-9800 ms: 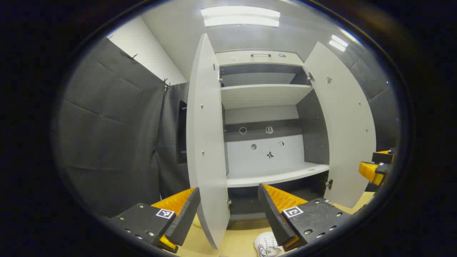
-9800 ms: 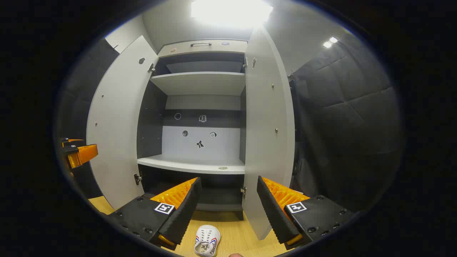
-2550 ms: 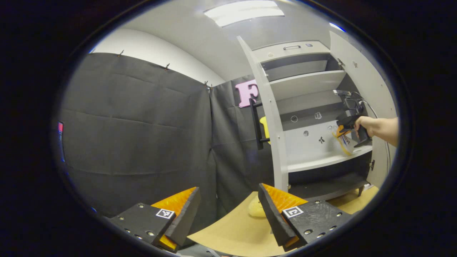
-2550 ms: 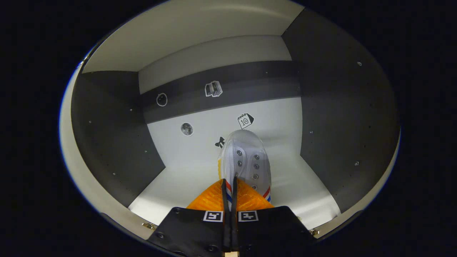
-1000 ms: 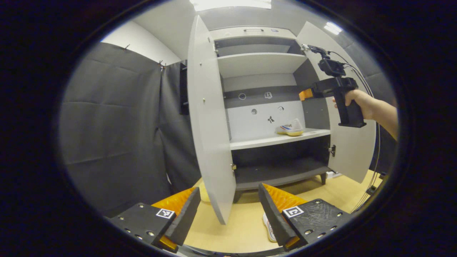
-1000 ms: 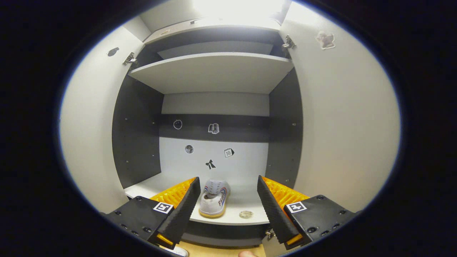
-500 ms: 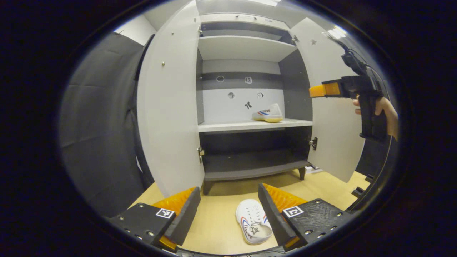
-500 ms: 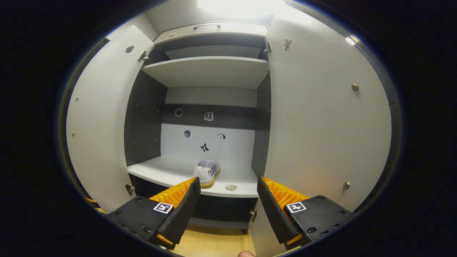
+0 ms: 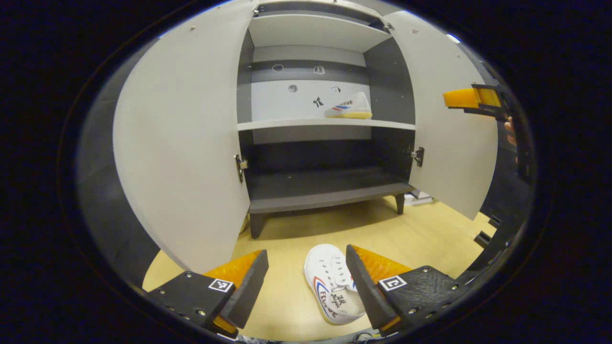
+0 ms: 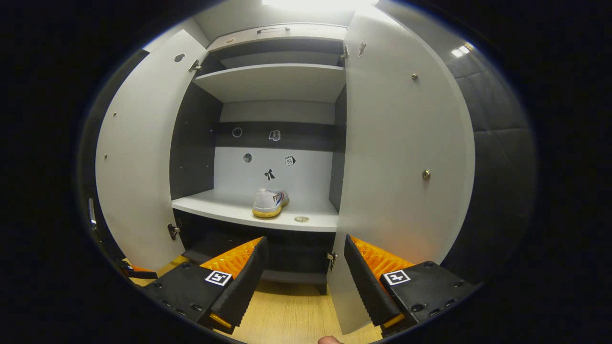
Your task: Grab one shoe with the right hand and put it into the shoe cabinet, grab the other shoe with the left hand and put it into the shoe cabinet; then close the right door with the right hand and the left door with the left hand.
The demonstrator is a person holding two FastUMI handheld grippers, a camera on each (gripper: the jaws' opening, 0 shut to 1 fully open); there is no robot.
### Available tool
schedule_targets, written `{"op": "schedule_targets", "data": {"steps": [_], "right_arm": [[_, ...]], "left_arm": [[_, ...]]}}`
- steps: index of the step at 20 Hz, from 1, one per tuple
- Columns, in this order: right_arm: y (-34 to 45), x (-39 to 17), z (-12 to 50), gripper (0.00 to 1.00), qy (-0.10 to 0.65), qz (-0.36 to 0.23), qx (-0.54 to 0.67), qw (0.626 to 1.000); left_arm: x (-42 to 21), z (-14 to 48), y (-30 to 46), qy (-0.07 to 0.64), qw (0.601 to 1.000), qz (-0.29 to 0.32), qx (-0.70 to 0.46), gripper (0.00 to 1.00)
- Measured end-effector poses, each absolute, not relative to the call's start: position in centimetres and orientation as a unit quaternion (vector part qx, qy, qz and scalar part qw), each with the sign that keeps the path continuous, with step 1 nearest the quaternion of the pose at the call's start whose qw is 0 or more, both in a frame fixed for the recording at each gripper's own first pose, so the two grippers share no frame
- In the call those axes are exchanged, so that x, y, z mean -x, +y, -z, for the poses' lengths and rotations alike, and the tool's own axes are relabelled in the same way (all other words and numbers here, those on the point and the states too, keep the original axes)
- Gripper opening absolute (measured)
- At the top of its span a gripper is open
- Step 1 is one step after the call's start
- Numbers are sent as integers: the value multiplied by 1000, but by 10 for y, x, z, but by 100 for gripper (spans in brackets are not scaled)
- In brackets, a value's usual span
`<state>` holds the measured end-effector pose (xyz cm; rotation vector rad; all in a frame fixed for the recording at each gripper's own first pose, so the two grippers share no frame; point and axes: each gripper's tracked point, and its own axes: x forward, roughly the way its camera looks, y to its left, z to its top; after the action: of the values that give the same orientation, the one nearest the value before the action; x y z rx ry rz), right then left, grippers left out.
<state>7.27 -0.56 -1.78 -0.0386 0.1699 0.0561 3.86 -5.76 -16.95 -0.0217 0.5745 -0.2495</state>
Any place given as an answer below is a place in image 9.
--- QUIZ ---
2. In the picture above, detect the grey shoe cabinet door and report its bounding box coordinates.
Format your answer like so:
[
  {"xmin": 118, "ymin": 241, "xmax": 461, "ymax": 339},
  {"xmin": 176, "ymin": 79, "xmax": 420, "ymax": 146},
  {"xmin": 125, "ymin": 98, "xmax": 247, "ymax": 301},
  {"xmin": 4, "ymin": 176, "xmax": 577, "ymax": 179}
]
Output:
[
  {"xmin": 382, "ymin": 11, "xmax": 499, "ymax": 220},
  {"xmin": 112, "ymin": 0, "xmax": 259, "ymax": 274}
]

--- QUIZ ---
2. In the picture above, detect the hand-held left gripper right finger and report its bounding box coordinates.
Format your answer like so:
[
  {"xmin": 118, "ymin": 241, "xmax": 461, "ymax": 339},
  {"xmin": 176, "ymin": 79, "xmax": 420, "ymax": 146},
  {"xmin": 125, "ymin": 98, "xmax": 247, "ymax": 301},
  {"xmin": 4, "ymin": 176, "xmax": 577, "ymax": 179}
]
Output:
[{"xmin": 345, "ymin": 245, "xmax": 471, "ymax": 337}]

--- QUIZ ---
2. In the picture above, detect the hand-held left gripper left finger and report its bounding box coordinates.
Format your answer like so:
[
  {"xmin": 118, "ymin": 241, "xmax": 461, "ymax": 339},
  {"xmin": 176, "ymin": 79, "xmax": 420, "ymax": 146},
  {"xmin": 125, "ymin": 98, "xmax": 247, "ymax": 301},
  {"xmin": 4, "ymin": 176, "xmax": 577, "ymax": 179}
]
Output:
[{"xmin": 143, "ymin": 250, "xmax": 269, "ymax": 340}]

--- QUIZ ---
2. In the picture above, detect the white canvas shoe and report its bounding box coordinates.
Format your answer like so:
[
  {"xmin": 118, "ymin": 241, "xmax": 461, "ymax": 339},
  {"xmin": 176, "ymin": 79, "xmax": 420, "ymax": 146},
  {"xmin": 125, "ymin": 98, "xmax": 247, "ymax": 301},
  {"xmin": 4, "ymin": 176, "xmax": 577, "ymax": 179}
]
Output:
[
  {"xmin": 303, "ymin": 244, "xmax": 368, "ymax": 325},
  {"xmin": 324, "ymin": 92, "xmax": 373, "ymax": 120}
]

